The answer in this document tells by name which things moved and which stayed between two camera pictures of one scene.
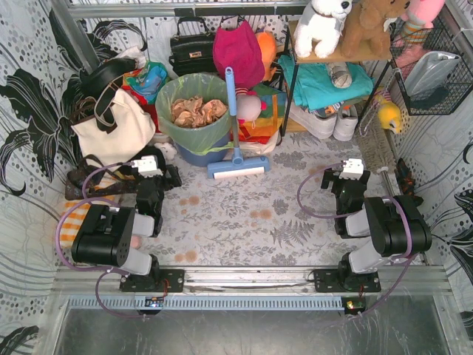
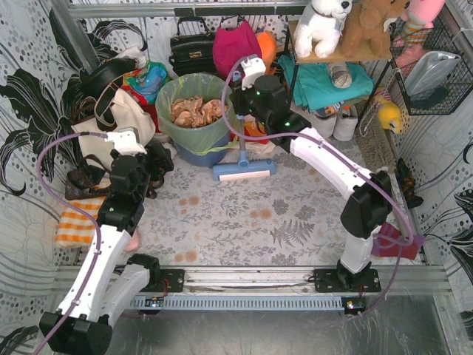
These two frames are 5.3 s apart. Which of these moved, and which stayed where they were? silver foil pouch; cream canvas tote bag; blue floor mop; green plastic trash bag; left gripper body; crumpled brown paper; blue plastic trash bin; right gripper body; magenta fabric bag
Moved: blue floor mop; left gripper body; right gripper body
Stayed: magenta fabric bag; silver foil pouch; green plastic trash bag; crumpled brown paper; cream canvas tote bag; blue plastic trash bin
